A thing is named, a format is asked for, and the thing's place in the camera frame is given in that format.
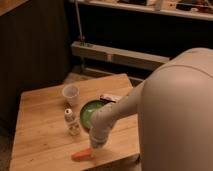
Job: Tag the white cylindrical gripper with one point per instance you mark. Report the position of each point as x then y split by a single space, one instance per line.
100 128

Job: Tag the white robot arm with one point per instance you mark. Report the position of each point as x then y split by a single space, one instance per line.
175 114

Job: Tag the green bowl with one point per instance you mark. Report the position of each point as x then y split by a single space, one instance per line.
86 112

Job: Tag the small clear plastic bottle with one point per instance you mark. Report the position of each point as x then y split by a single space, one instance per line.
72 122

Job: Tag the translucent plastic cup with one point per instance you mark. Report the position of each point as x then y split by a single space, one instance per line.
71 94

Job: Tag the wooden table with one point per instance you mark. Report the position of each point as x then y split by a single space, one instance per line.
42 141

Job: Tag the vertical metal pole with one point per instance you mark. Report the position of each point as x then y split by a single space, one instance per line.
81 37

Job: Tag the background shelf with items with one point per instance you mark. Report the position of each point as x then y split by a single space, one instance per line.
153 9

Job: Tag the grey metal rail beam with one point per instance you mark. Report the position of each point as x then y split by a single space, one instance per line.
118 56

